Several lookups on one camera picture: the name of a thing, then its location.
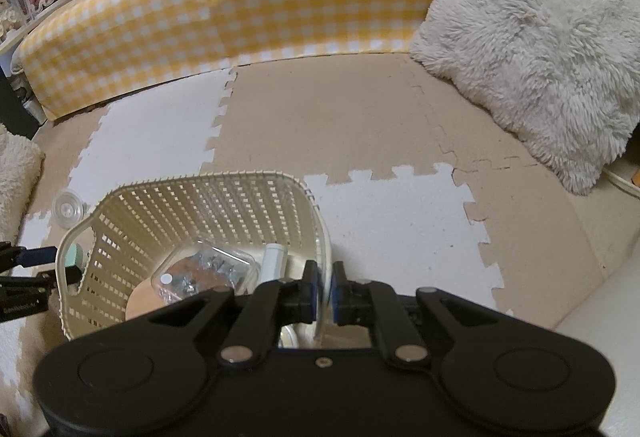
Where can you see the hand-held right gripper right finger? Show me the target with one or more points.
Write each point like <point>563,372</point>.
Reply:
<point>335,302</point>

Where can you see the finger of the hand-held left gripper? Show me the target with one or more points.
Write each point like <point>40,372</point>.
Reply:
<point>30,281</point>
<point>37,256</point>

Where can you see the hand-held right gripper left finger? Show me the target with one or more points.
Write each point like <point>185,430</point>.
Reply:
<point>314,302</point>

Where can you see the teal round container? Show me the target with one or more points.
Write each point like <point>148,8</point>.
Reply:
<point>74,254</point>

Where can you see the white plastic tube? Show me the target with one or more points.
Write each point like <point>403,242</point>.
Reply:
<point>274,264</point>

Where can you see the clear plastic box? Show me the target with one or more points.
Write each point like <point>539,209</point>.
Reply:
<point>210,267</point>

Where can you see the cream plastic lattice basket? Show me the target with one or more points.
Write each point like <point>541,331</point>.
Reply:
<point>210,207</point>

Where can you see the clear round plastic lid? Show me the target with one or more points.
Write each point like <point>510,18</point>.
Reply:
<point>69,209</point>

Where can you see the cream fluffy cushion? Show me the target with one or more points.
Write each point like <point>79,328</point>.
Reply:
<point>17,177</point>

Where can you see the white foam puzzle mat tile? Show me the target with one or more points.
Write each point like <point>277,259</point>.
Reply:
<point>400,227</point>
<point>155,132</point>

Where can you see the round cork coaster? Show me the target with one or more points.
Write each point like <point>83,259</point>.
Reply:
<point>142,304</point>

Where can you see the beige foam puzzle mat tile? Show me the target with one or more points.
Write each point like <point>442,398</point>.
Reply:
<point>535,237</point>
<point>325,117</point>

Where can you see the yellow checkered padded bumper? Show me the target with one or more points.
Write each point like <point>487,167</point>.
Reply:
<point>250,2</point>

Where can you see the white fluffy pillow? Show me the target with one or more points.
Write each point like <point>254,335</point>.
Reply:
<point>530,42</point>

